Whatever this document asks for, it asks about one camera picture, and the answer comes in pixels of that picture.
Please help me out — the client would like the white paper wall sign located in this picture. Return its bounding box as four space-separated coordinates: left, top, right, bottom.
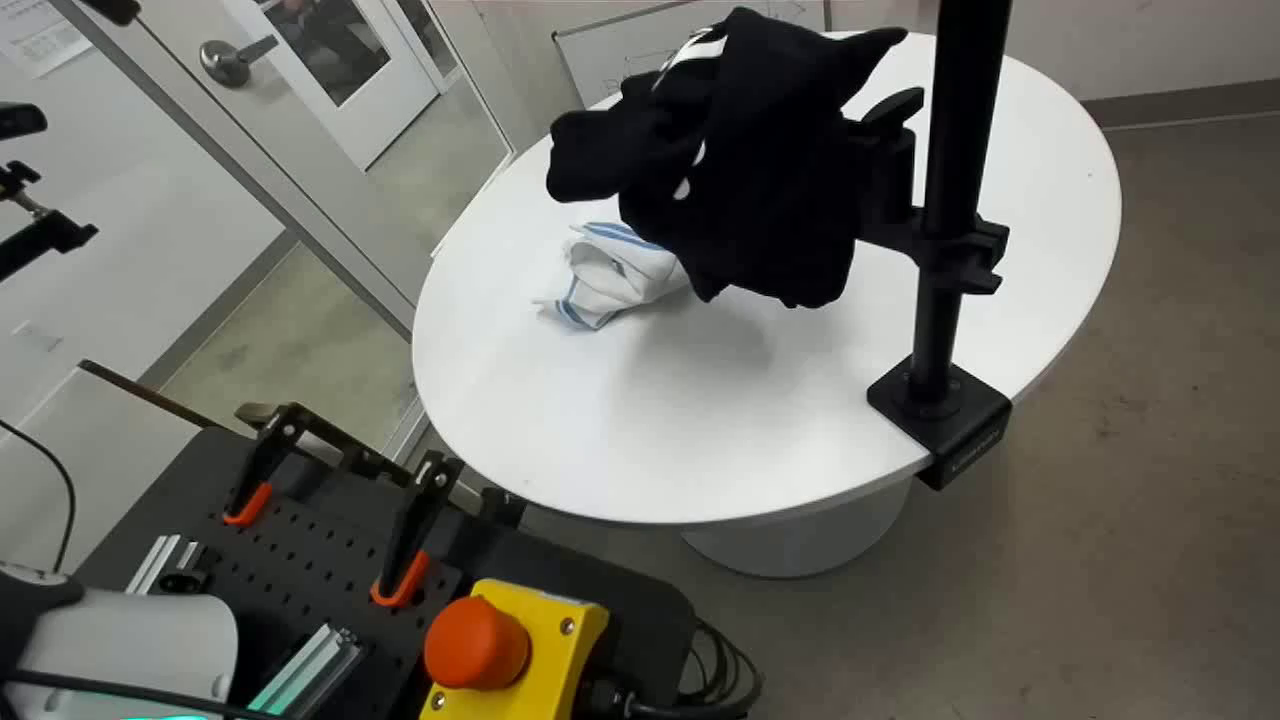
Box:
0 0 96 80

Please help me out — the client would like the orange-handled black clamp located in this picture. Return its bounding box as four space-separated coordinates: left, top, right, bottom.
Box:
214 404 302 536
369 453 464 618

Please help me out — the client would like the yellow emergency stop box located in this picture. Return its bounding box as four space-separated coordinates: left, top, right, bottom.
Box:
414 577 616 720

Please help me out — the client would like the white door with window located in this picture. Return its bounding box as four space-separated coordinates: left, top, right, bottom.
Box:
130 0 453 171

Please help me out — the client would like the grey door frame post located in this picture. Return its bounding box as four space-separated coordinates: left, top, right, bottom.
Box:
52 0 433 340

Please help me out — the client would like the white table pedestal base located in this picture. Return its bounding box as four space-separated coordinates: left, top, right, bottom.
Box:
675 477 919 579

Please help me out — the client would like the black clamp-on pole stand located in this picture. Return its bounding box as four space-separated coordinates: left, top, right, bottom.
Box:
834 0 1021 497

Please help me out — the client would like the silver door lever handle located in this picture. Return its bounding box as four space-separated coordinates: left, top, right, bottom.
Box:
194 31 282 91

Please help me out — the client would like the white cloth with blue stripes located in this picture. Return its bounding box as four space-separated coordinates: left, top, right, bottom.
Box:
534 215 699 332

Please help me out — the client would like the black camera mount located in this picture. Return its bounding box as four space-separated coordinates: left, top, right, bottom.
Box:
0 97 103 286

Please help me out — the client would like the black perforated mounting board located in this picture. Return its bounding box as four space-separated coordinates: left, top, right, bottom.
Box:
72 425 699 720

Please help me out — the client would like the thin black cable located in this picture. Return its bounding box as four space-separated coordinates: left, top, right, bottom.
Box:
0 416 79 577

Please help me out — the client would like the aluminium extrusion bar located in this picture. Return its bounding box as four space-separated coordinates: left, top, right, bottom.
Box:
120 534 204 600
245 622 363 720

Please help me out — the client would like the black cloth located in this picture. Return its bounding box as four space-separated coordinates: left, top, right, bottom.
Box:
544 6 912 311

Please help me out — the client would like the black cable bundle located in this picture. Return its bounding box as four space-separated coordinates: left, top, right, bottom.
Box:
585 618 766 720

